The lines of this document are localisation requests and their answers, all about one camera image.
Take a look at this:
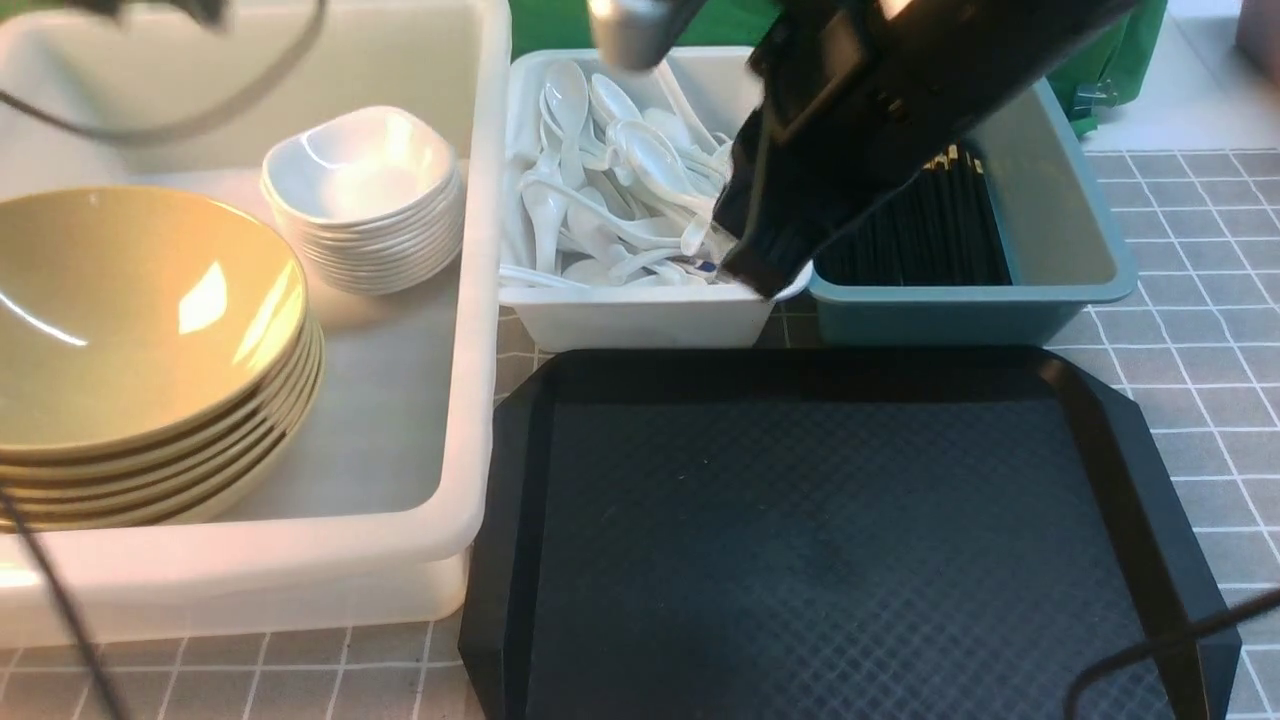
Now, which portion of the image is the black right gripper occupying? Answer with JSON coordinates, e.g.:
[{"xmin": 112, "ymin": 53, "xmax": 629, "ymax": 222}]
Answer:
[{"xmin": 714, "ymin": 1, "xmax": 1134, "ymax": 299}]

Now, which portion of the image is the bundle of black chopsticks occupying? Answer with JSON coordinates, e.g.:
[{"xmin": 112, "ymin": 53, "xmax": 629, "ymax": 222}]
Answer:
[{"xmin": 814, "ymin": 142, "xmax": 1014, "ymax": 287}]

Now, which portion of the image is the white plastic spoon bin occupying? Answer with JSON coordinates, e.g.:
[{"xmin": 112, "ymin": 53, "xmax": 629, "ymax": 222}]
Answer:
[{"xmin": 497, "ymin": 46, "xmax": 773, "ymax": 354}]

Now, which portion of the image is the green cloth backdrop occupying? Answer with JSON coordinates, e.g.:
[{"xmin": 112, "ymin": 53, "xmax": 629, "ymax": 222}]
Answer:
[{"xmin": 509, "ymin": 1, "xmax": 1167, "ymax": 137}]

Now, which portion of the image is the pile of white soup spoons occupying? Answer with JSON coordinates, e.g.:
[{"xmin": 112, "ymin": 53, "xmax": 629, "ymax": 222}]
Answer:
[{"xmin": 499, "ymin": 51, "xmax": 742, "ymax": 293}]

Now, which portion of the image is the teal plastic chopstick bin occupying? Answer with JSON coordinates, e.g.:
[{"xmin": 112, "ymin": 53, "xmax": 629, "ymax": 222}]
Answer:
[{"xmin": 808, "ymin": 81, "xmax": 1138, "ymax": 347}]

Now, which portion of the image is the grey checked table mat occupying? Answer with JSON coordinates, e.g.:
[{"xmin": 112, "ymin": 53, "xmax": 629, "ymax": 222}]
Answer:
[{"xmin": 0, "ymin": 150, "xmax": 1280, "ymax": 720}]

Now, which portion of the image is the black plastic serving tray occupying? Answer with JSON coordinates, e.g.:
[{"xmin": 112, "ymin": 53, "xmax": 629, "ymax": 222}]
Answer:
[{"xmin": 460, "ymin": 347, "xmax": 1226, "ymax": 719}]

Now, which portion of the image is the stack of white sauce dishes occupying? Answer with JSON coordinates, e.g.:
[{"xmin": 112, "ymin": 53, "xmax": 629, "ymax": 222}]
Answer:
[{"xmin": 260, "ymin": 106, "xmax": 466, "ymax": 296}]

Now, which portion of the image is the large white plastic tub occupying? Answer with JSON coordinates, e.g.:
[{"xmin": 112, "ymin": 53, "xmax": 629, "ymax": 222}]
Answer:
[{"xmin": 3, "ymin": 1, "xmax": 511, "ymax": 643}]

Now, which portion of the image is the stack of yellow-green bowls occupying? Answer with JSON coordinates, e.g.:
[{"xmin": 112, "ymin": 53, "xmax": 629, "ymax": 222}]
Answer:
[{"xmin": 1, "ymin": 186, "xmax": 325, "ymax": 533}]

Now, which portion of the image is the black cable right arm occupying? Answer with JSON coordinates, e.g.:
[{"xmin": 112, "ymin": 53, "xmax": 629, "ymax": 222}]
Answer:
[{"xmin": 1064, "ymin": 585, "xmax": 1280, "ymax": 720}]

